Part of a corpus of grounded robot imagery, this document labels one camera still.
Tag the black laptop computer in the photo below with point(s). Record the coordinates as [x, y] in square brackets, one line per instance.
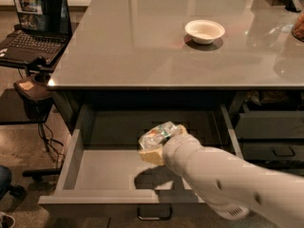
[44, 33]

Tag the grey counter cabinet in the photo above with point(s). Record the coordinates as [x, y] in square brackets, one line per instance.
[124, 50]

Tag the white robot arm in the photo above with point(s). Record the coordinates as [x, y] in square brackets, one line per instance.
[231, 186]

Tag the person's blue jeans leg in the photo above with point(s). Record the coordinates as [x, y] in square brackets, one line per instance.
[6, 186]

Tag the silver green 7up can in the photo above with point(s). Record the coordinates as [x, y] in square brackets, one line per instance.
[159, 135]

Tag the white sneaker shoe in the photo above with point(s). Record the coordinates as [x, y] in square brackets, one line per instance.
[6, 221]

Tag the white paper bowl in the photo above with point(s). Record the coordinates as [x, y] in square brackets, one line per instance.
[204, 32]

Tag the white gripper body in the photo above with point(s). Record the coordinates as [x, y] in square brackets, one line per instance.
[175, 151]

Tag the metal drawer handle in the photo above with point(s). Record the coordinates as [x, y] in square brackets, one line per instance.
[154, 212]

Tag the open grey top drawer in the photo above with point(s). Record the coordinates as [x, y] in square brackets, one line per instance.
[103, 174]

